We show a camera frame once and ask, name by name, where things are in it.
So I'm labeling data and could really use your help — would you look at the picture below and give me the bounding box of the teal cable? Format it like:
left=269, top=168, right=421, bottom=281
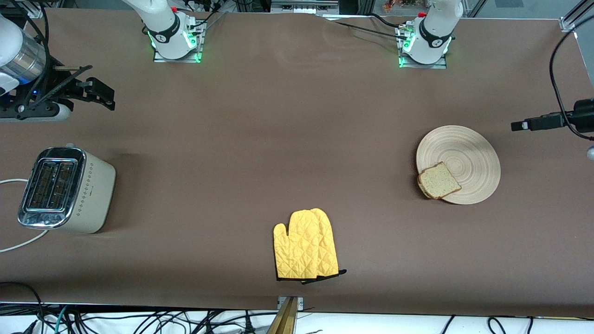
left=52, top=305, right=70, bottom=334

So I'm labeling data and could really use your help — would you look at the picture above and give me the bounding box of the aluminium corner bracket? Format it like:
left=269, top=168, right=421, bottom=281
left=559, top=0, right=594, bottom=33

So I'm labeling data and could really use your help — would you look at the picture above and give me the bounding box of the white toaster power cord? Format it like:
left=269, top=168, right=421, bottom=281
left=0, top=179, right=49, bottom=253

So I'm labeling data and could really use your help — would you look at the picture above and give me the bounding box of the brown bread slice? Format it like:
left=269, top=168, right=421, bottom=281
left=417, top=161, right=462, bottom=200

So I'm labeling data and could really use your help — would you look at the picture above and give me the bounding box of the brass coloured metal bar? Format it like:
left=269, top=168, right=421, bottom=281
left=267, top=297, right=299, bottom=334

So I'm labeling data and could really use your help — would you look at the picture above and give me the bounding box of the tangled black cable bundle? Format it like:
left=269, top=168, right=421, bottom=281
left=0, top=281, right=279, bottom=334

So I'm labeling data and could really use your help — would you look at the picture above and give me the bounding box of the cream and chrome toaster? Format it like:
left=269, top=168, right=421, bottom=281
left=18, top=144, right=116, bottom=234

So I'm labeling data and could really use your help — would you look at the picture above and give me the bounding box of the round wooden plate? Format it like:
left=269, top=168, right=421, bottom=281
left=416, top=125, right=501, bottom=205

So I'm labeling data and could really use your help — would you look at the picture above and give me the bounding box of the long black table cable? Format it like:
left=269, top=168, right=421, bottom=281
left=332, top=20, right=405, bottom=39

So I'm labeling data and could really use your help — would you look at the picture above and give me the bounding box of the yellow quilted oven mitt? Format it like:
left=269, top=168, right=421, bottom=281
left=273, top=210, right=325, bottom=281
left=309, top=208, right=348, bottom=284

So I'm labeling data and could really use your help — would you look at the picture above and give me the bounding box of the aluminium frame profile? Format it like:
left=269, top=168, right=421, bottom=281
left=271, top=0, right=340, bottom=14

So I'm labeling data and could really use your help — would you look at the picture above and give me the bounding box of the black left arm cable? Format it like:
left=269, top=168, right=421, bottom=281
left=549, top=28, right=594, bottom=141

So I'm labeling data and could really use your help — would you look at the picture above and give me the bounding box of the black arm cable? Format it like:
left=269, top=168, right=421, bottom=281
left=549, top=28, right=594, bottom=141
left=9, top=0, right=52, bottom=103

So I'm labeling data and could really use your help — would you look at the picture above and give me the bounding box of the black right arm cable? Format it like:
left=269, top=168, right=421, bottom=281
left=9, top=0, right=52, bottom=103

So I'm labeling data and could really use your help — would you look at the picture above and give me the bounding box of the short black table cable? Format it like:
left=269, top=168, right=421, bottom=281
left=369, top=13, right=403, bottom=29

